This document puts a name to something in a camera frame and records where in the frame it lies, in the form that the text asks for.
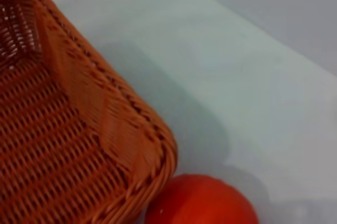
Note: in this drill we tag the orange woven plastic basket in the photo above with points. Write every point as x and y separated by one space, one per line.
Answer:
60 134

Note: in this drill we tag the orange plastic pear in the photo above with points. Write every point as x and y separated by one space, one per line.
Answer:
202 203

